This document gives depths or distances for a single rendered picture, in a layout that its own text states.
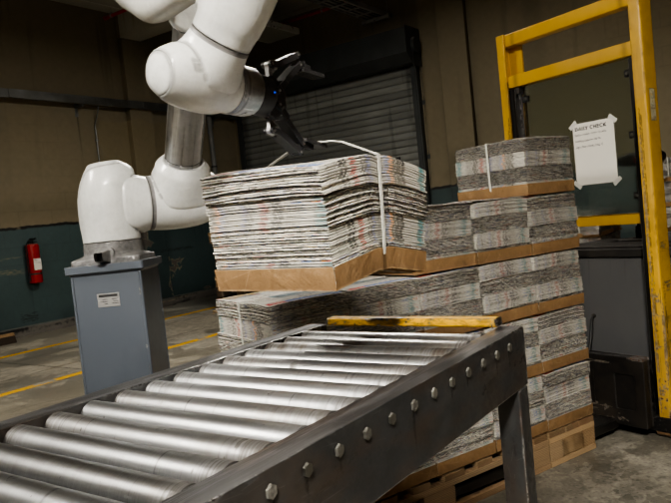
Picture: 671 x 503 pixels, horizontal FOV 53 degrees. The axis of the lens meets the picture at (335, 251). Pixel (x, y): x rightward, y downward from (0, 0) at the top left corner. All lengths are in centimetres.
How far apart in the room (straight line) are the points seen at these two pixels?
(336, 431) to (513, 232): 184
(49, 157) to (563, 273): 754
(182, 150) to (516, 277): 137
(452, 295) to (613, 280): 113
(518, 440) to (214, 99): 88
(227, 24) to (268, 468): 66
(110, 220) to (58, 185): 753
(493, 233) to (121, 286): 135
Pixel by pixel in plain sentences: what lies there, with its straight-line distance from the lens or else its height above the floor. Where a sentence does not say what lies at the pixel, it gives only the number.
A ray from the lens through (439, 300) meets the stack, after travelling 236.
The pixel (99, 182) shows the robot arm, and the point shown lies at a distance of 189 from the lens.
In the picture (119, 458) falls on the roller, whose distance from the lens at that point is 92.
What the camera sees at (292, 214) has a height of 107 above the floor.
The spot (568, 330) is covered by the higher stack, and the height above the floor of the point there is 51.
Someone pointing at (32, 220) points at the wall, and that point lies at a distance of 916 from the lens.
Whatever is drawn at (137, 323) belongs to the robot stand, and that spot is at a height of 83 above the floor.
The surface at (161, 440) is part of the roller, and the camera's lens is 96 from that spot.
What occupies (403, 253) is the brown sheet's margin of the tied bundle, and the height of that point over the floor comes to 97.
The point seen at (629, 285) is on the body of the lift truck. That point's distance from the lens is 330.
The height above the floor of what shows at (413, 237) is 100.
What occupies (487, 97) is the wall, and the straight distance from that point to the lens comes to 925.
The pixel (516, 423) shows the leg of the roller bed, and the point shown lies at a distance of 145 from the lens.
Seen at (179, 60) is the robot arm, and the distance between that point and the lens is 110.
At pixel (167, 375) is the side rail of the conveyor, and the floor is 80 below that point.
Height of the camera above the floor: 106
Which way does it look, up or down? 3 degrees down
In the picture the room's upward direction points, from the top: 6 degrees counter-clockwise
